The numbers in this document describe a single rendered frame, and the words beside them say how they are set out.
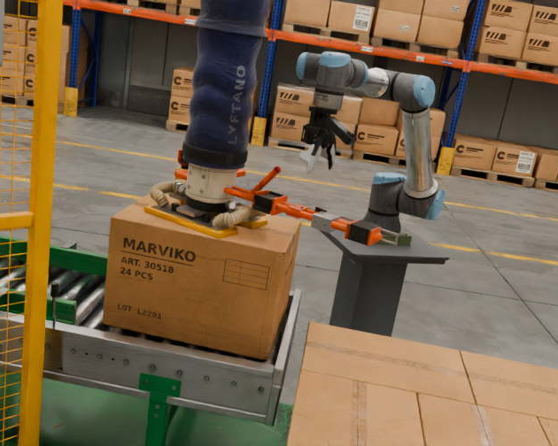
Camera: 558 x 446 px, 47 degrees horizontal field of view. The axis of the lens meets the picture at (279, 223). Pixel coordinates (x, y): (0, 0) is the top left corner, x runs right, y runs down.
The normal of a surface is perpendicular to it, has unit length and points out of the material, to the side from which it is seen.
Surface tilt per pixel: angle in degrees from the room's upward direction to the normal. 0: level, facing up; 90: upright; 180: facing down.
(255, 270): 90
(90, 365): 90
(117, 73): 90
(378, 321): 90
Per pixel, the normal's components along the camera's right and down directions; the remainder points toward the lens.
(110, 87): -0.04, 0.29
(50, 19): 0.70, 0.31
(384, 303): 0.31, 0.32
